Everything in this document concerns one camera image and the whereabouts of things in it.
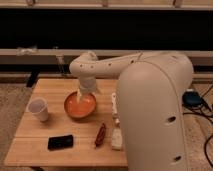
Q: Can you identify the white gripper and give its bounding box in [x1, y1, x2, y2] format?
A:
[77, 77, 100, 103]

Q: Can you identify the orange ceramic bowl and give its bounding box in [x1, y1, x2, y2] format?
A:
[64, 92, 96, 119]

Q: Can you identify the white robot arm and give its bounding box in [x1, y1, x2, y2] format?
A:
[69, 51, 193, 171]

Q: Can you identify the white plastic utensil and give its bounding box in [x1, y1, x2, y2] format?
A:
[111, 93, 120, 125]

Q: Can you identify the red brown snack bar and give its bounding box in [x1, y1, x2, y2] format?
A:
[95, 124, 106, 147]

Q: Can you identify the black rectangular box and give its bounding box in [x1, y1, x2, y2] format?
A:
[48, 135, 74, 150]

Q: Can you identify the wooden table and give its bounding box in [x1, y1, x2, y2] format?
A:
[4, 79, 127, 167]

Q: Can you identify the blue power adapter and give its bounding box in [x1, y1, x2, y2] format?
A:
[182, 91, 202, 107]

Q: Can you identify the black cable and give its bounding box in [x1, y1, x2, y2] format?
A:
[182, 83, 213, 161]

